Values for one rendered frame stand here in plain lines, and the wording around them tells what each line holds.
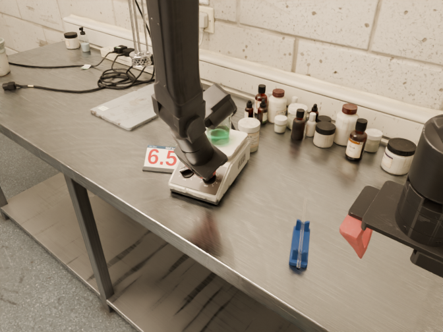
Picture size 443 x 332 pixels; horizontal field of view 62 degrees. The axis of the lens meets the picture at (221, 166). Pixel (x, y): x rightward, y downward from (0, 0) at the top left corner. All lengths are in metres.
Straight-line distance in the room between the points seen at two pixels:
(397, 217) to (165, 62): 0.33
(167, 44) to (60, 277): 1.44
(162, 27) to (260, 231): 0.47
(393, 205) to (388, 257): 0.41
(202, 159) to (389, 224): 0.43
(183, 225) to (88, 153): 0.40
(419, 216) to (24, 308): 1.58
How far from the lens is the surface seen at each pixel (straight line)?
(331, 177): 0.97
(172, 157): 0.97
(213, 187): 0.83
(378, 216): 0.39
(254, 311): 1.48
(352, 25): 1.15
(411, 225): 0.37
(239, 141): 0.90
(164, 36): 0.48
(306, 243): 0.77
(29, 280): 1.84
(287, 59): 1.26
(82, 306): 1.67
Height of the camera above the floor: 1.31
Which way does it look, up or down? 35 degrees down
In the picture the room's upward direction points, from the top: straight up
